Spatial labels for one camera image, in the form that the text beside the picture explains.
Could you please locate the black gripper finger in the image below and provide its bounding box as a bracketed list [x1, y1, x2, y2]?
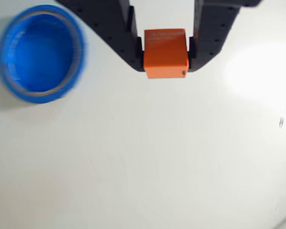
[187, 0, 263, 73]
[56, 0, 146, 73]

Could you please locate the orange cube block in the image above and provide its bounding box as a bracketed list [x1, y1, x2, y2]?
[143, 28, 190, 80]

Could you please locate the blue tape roll bin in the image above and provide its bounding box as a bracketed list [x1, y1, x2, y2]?
[0, 4, 89, 104]

